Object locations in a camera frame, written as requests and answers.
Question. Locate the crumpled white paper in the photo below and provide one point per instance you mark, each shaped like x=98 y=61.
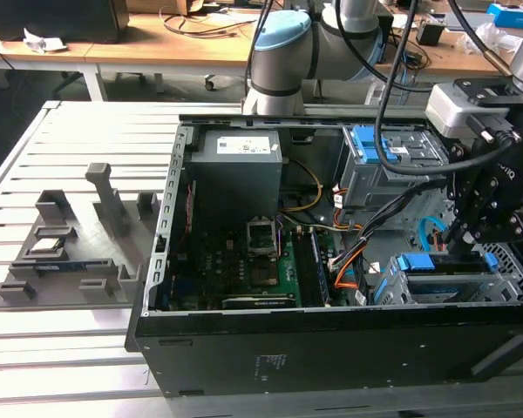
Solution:
x=43 y=41

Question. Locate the white power strip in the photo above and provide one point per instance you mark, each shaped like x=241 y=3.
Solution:
x=375 y=93

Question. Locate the silver CPU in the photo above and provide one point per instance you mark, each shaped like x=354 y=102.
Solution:
x=45 y=247

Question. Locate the black PC case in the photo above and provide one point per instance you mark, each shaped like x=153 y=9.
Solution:
x=331 y=357

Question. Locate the grey disk bay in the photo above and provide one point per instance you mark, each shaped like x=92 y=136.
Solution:
x=503 y=287

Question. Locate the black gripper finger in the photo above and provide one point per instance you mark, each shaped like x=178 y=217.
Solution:
x=464 y=204
x=497 y=226

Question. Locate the silver flat device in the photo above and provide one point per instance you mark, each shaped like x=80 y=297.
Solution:
x=451 y=19

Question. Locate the grey optical drive cage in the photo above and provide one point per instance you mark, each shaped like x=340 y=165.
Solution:
x=366 y=183

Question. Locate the small black open box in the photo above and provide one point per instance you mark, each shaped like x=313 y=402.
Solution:
x=429 y=34

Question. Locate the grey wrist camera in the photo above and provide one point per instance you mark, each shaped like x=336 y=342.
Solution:
x=449 y=109

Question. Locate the green motherboard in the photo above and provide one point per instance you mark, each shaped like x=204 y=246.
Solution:
x=209 y=261

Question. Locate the black graphics card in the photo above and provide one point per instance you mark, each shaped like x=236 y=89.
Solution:
x=257 y=301

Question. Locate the black computer tower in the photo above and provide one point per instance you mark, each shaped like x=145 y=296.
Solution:
x=69 y=22

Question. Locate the grey power supply unit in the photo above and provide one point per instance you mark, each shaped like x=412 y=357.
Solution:
x=235 y=183

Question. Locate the grey parts rack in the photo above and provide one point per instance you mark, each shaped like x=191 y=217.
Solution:
x=91 y=257

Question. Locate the black RAM slot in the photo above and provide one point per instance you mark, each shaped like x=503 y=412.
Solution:
x=312 y=278
x=300 y=270

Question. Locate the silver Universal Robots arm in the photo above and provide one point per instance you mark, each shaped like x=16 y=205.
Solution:
x=283 y=56

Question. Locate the wooden desk white frame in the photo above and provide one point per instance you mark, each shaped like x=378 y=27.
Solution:
x=157 y=48
x=35 y=58

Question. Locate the chair caster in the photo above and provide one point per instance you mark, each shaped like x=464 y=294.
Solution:
x=209 y=82

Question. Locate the blue cardboard box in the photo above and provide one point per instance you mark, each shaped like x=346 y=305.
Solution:
x=514 y=15

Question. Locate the black box speaker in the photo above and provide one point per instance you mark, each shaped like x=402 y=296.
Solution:
x=388 y=26

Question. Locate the clear plastic bag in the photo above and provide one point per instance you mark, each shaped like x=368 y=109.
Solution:
x=497 y=37

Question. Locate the installed RAM stick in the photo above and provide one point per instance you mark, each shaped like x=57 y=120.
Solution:
x=323 y=278

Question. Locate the blue drive latch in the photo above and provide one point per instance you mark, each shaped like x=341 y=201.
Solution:
x=364 y=141

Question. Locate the hard disk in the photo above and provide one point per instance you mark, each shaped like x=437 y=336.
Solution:
x=414 y=262

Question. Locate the CPU socket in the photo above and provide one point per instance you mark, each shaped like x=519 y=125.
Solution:
x=263 y=274

